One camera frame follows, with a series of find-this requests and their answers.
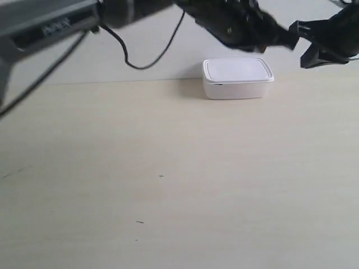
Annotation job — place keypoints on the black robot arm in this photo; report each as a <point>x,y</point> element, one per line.
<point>28,27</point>

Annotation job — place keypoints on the white lidded plastic container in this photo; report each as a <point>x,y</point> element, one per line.
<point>236,78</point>

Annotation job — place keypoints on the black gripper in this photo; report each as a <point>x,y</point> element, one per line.
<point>239,25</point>

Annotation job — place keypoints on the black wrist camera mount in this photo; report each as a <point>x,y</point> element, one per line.
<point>333,41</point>

